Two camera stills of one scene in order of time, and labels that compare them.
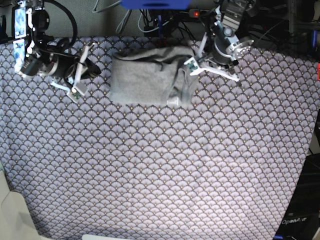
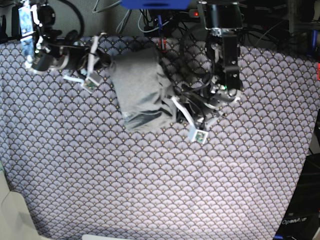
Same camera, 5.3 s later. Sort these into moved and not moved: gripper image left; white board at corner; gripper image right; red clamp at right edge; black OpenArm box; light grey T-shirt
Moved: gripper image left; gripper image right; light grey T-shirt
Not moved: white board at corner; black OpenArm box; red clamp at right edge
